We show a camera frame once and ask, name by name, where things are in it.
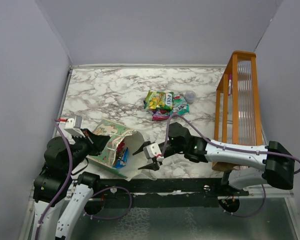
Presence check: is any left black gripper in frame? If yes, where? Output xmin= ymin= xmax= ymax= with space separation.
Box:
xmin=64 ymin=127 xmax=111 ymax=173

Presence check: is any red snack packet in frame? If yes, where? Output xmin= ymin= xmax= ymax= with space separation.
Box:
xmin=116 ymin=140 xmax=127 ymax=157

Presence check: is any green paper gift bag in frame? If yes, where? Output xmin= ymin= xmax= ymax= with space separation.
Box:
xmin=87 ymin=119 xmax=148 ymax=181

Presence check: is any blue snack packet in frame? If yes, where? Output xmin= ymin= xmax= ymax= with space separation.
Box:
xmin=113 ymin=147 xmax=129 ymax=169

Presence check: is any purple snack packet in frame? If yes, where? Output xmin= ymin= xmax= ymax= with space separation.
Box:
xmin=151 ymin=109 xmax=171 ymax=122

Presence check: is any green yellow snack packet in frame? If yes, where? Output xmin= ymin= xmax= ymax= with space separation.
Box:
xmin=144 ymin=90 xmax=174 ymax=110

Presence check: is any teal snack packet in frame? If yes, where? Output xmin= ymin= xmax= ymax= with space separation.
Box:
xmin=170 ymin=93 xmax=190 ymax=116

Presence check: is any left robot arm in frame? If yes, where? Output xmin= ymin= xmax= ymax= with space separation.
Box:
xmin=31 ymin=128 xmax=110 ymax=240

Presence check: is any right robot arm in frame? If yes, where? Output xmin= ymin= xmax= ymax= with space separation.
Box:
xmin=135 ymin=122 xmax=295 ymax=196

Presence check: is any small clear plastic cup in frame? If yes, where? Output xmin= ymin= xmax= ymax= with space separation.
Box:
xmin=184 ymin=90 xmax=197 ymax=105

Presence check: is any orange wooden rack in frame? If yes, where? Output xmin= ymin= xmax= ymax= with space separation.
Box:
xmin=211 ymin=50 xmax=264 ymax=173

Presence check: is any pink white marker pen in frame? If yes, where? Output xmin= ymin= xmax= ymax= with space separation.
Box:
xmin=227 ymin=74 xmax=233 ymax=96

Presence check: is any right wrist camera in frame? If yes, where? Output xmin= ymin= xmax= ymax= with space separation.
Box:
xmin=142 ymin=143 xmax=164 ymax=162

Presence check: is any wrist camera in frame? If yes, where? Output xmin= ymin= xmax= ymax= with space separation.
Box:
xmin=142 ymin=143 xmax=164 ymax=162
xmin=58 ymin=115 xmax=85 ymax=138

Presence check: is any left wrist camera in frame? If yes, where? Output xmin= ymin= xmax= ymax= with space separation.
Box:
xmin=58 ymin=115 xmax=85 ymax=138

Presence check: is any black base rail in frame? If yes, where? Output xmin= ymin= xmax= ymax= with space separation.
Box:
xmin=78 ymin=177 xmax=249 ymax=209

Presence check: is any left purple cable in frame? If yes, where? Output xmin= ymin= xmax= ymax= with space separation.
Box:
xmin=34 ymin=119 xmax=73 ymax=240

